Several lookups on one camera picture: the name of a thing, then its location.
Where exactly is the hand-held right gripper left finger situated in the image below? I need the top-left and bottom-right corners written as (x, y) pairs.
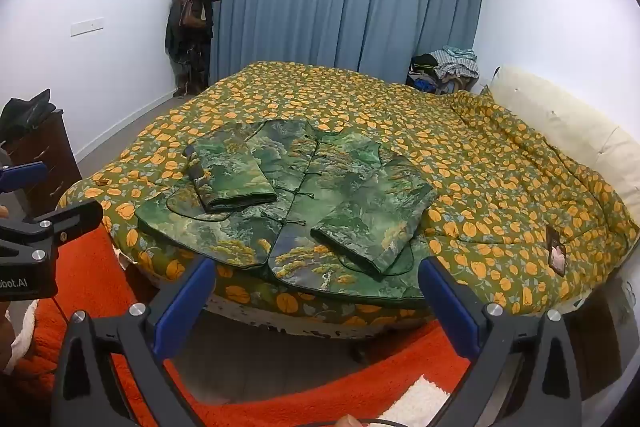
top-left (51, 256), bottom-right (217, 427)

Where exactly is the green landscape print jacket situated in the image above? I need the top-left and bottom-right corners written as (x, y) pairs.
top-left (135, 119), bottom-right (440, 309)

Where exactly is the white wall plate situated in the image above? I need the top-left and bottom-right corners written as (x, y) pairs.
top-left (70, 17), bottom-right (105, 38)

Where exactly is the coat rack with hanging clothes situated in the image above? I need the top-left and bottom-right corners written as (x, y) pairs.
top-left (164, 0), bottom-right (222, 99)

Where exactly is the orange shaggy rug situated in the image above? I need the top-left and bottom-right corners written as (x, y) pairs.
top-left (10, 222), bottom-right (482, 427)

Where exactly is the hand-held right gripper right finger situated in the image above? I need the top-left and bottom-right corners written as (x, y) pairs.
top-left (418, 256), bottom-right (584, 427)

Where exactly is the dark cloth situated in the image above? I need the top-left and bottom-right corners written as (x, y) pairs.
top-left (0, 89), bottom-right (57, 144)

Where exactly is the dark phone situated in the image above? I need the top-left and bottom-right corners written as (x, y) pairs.
top-left (545, 226), bottom-right (567, 278)

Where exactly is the white fluffy rug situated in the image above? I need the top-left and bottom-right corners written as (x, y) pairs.
top-left (9, 299), bottom-right (42, 361)
top-left (379, 374), bottom-right (452, 427)

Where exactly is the pile of clothes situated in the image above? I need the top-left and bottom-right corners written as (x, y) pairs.
top-left (407, 46), bottom-right (481, 96)

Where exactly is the green quilt with orange flowers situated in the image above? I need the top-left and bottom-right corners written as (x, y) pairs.
top-left (57, 60), bottom-right (640, 324)

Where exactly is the cream padded headboard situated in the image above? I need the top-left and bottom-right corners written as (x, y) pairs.
top-left (487, 65), bottom-right (640, 208)

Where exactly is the dark wooden dresser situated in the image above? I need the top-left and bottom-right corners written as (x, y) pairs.
top-left (0, 109), bottom-right (84, 219)

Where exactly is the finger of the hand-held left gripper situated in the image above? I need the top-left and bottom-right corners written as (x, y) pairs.
top-left (0, 161), bottom-right (49, 196)
top-left (0, 199), bottom-right (104, 264)

